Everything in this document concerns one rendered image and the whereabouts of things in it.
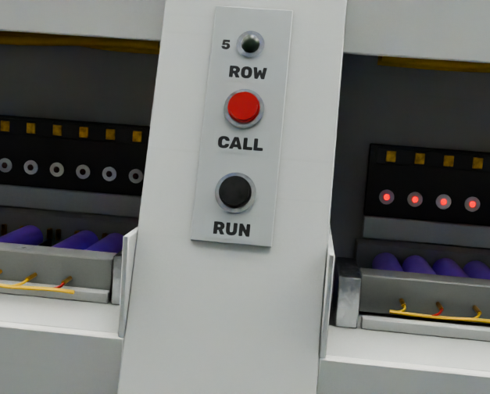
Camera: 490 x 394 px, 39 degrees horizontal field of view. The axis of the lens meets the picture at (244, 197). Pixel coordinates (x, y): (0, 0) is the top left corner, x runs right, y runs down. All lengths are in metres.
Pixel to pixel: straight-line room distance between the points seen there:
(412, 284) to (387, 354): 0.07
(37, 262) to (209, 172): 0.12
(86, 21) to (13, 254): 0.14
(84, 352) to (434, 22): 0.24
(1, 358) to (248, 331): 0.12
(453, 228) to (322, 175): 0.20
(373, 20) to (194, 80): 0.10
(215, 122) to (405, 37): 0.11
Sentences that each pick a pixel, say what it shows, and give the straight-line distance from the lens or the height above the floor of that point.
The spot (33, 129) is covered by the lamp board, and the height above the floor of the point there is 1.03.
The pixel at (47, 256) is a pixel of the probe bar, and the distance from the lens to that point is 0.41.
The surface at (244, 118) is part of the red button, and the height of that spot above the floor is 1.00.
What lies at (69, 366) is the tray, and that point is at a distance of 0.36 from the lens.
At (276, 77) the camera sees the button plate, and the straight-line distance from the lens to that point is 0.36.
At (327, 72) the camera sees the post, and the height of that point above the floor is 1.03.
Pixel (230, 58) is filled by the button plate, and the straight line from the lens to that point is 0.36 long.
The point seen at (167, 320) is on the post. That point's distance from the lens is 0.34.
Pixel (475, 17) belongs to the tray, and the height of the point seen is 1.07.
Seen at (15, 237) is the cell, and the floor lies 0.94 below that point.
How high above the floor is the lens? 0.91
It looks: 9 degrees up
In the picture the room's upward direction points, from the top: 6 degrees clockwise
